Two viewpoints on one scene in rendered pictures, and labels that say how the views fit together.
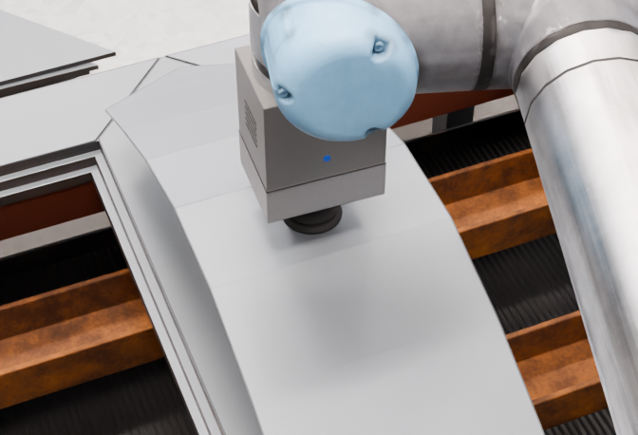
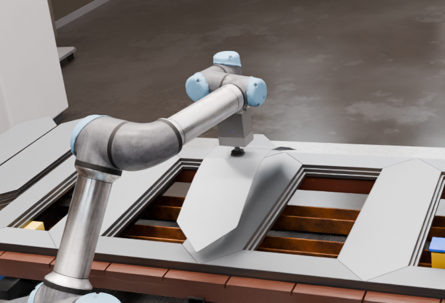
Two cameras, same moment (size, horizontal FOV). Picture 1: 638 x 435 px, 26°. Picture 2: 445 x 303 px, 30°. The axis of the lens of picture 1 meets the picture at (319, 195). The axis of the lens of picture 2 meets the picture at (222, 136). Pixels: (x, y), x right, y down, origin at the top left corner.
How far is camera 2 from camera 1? 1.85 m
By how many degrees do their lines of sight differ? 45
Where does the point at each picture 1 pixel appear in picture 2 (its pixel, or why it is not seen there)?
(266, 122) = not seen: hidden behind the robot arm
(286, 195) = (222, 138)
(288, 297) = (216, 163)
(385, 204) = (252, 155)
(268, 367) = (202, 172)
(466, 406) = (233, 192)
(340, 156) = (233, 131)
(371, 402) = (216, 184)
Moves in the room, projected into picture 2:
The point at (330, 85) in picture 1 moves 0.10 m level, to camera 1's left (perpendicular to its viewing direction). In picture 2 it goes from (191, 86) to (166, 81)
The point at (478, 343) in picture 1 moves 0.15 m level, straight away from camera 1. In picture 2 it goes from (245, 182) to (287, 165)
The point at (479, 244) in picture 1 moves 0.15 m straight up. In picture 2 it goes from (343, 228) to (340, 185)
